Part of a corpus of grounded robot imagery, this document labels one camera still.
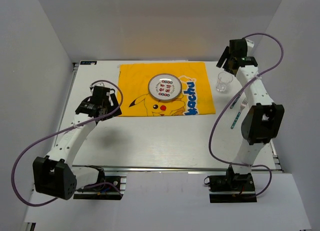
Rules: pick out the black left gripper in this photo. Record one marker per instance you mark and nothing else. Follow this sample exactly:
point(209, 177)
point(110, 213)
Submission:
point(115, 106)

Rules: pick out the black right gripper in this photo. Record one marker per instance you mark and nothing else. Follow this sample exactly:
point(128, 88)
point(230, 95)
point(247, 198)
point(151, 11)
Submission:
point(221, 61)

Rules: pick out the white plate with red print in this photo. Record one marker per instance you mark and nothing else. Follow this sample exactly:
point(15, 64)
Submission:
point(164, 87)

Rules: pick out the yellow printed cloth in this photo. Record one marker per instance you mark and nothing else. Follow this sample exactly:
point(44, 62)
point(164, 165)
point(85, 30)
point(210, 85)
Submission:
point(195, 99)

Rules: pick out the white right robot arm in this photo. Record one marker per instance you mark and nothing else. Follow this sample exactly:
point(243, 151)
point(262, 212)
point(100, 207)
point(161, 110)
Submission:
point(262, 122)

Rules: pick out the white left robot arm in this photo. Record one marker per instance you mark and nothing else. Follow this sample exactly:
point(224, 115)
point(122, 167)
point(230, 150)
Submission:
point(54, 175)

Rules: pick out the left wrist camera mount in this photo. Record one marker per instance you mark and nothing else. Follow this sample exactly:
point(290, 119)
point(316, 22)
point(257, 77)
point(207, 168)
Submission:
point(100, 94)

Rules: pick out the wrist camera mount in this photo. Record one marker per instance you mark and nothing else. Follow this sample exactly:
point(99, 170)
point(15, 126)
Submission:
point(100, 94)
point(250, 44)

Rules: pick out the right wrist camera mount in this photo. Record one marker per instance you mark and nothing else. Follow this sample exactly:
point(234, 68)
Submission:
point(250, 44)

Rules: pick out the knife with teal handle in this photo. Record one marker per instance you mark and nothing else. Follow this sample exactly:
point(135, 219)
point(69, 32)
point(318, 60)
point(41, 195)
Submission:
point(235, 101)

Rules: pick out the fork with teal handle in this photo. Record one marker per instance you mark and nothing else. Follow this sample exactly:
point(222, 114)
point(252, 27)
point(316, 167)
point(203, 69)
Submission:
point(242, 107)

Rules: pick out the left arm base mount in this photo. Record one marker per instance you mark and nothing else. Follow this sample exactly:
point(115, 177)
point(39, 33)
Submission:
point(105, 187)

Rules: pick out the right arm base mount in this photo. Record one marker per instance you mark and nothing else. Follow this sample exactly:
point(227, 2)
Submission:
point(222, 192)

